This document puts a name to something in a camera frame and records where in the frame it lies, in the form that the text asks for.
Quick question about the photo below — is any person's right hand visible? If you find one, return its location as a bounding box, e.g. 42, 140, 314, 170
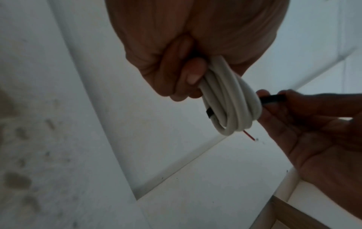
256, 89, 362, 221

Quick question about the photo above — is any wooden shelf frame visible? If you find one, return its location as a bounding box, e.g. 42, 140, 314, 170
270, 195, 324, 229

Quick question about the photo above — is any tangle of white cables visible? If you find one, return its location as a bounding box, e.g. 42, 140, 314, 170
198, 55, 263, 142

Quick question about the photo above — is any black cable tie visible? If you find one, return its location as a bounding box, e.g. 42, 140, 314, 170
205, 94, 287, 120

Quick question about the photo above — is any person's left hand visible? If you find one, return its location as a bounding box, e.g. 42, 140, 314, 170
104, 0, 291, 102

